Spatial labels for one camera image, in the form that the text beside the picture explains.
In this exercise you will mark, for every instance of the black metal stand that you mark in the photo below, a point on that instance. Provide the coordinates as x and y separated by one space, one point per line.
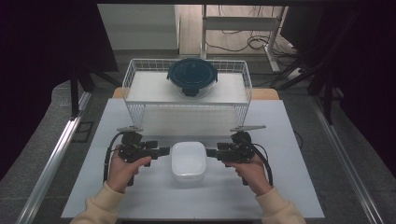
327 99
74 93

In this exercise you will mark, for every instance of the person's left hand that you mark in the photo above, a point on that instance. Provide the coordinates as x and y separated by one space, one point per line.
123 174

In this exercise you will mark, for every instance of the white metal desk frame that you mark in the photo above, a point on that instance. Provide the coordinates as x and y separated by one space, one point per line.
239 23

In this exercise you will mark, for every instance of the white cabinet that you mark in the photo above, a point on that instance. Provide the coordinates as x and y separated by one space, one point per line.
140 28

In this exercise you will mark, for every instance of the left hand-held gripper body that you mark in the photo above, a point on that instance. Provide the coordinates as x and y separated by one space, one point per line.
134 152

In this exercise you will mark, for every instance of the dark blue round lidded container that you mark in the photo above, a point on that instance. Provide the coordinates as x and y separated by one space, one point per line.
192 74

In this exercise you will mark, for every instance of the person's right hand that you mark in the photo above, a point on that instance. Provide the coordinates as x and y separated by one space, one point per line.
253 175

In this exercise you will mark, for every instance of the wooden table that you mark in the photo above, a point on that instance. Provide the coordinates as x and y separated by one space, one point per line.
264 94

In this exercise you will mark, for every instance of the aluminium rail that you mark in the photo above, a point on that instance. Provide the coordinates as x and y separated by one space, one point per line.
345 155
49 168

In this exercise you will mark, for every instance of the black floor bracket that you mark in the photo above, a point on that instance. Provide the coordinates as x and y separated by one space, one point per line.
84 132

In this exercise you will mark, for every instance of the white square container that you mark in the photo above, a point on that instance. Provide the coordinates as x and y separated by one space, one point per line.
188 160

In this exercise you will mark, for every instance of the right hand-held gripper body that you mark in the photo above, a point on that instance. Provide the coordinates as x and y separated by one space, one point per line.
238 151

